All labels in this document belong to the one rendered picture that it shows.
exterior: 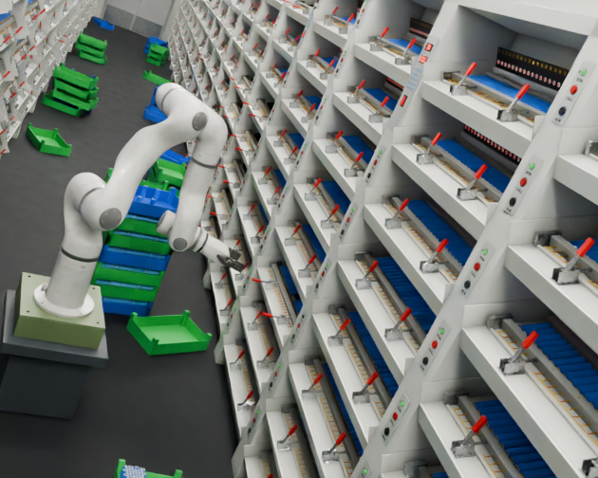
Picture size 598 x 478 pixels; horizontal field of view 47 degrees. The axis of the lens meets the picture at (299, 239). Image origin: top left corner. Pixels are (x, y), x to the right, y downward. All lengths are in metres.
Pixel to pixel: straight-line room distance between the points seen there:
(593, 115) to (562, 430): 0.57
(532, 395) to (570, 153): 0.45
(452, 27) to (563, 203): 0.74
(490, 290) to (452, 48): 0.81
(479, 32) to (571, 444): 1.20
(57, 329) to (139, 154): 0.60
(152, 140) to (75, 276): 0.49
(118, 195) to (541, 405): 1.35
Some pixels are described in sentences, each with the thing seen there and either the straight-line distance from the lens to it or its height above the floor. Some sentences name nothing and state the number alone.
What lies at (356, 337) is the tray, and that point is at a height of 0.73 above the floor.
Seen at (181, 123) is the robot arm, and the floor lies 1.05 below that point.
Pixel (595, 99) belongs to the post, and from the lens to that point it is 1.38.
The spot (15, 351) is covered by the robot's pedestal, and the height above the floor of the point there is 0.26.
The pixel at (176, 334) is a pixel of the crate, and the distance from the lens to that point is 3.12.
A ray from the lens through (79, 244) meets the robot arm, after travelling 2.19.
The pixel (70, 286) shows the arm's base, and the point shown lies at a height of 0.45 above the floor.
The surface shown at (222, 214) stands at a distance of 3.77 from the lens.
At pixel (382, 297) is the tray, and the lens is 1.88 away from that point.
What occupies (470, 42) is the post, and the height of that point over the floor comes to 1.59.
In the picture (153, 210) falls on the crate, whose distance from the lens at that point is 2.91.
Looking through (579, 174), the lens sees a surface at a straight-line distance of 1.31.
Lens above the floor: 1.51
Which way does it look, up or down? 18 degrees down
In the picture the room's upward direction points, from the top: 24 degrees clockwise
